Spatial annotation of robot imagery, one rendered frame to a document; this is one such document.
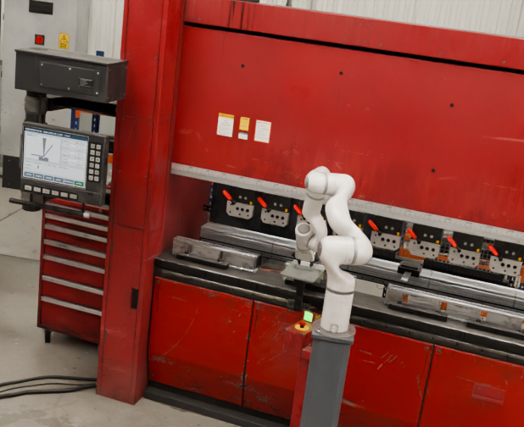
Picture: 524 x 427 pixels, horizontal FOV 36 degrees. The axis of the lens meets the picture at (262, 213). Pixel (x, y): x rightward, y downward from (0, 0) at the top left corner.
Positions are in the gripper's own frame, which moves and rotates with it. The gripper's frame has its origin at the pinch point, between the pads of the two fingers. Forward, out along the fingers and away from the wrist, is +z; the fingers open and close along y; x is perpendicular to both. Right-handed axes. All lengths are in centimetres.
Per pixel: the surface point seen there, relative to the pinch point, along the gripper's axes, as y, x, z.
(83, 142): 111, -3, -66
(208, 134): 64, -45, -36
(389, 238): -40.5, -16.1, -13.2
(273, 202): 23.1, -23.4, -14.9
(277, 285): 13.1, 10.0, 11.6
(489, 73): -73, -72, -83
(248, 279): 29.6, 10.4, 11.3
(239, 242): 47, -23, 31
